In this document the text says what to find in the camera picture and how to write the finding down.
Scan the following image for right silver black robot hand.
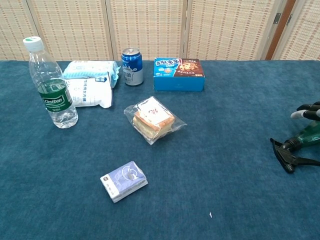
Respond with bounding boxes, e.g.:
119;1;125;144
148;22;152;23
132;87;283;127
290;101;320;121

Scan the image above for green spray bottle black trigger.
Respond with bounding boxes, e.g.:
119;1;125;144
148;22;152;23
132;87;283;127
269;119;320;174

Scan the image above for clear water bottle green label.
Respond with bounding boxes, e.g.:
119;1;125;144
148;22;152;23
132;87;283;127
22;36;79;129

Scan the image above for blue table cloth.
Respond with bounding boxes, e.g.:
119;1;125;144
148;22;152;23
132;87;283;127
0;59;320;240

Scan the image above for blue brown cookie box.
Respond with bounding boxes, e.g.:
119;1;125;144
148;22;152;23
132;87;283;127
153;57;206;92

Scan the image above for bread in clear plastic bag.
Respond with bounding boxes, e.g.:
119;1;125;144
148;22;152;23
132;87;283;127
123;96;188;146

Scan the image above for blue white milk can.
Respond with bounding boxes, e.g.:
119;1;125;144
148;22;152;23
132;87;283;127
121;47;145;87

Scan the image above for woven bamboo folding screen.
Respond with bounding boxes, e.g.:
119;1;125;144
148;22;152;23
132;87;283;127
0;0;320;62

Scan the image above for small white tissue pack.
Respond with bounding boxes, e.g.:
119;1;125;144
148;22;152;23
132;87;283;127
99;160;149;204

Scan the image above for white snack bag blue print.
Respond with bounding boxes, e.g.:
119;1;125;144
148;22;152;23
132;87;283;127
65;72;114;109

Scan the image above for light blue wet wipes pack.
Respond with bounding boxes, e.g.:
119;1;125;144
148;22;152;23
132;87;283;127
62;60;121;89

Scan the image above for brown wooden post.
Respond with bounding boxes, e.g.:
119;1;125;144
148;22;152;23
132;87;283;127
265;0;297;61

